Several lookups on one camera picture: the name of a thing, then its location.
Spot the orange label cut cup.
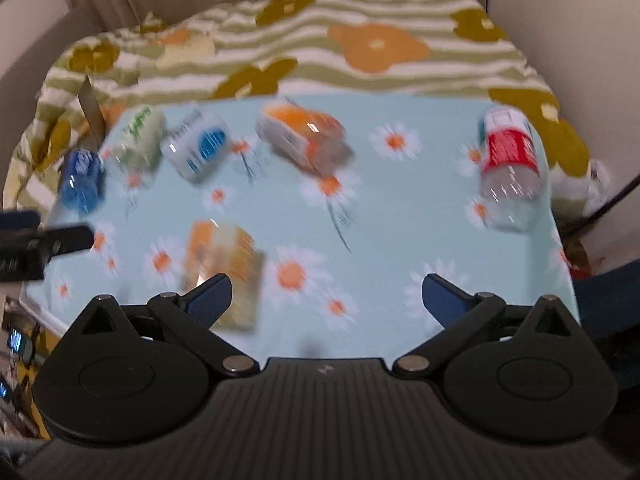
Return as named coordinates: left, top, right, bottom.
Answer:
left=256, top=101, right=354, bottom=177

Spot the light blue daisy tablecloth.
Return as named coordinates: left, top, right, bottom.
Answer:
left=23, top=93, right=576, bottom=362

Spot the red label clear cup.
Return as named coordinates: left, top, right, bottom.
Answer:
left=480, top=105, right=544, bottom=232

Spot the green dotted cut cup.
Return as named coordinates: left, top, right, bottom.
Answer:
left=112, top=105, right=166, bottom=172

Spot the white blue label cup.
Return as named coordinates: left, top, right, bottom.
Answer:
left=160, top=108, right=230, bottom=183

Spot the black cable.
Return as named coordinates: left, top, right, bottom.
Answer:
left=562, top=173, right=640, bottom=241

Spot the grey headboard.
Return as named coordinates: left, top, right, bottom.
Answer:
left=0, top=8, right=104, bottom=183

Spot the striped floral blanket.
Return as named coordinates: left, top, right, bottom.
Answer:
left=1, top=0, right=605, bottom=220

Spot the blue cut bottle cup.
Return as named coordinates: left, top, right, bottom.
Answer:
left=58, top=148, right=104, bottom=214

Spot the yellow orange cut cup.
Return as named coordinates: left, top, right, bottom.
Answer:
left=182, top=220, right=262, bottom=332

